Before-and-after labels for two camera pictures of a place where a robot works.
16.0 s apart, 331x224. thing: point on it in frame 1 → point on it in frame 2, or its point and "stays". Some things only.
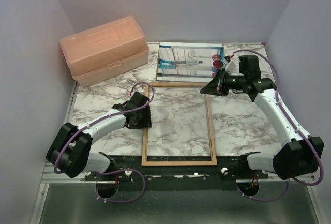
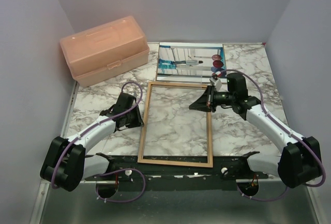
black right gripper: (211, 88) → (204, 103)
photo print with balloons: (190, 62) stays
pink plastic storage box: (108, 48) stays
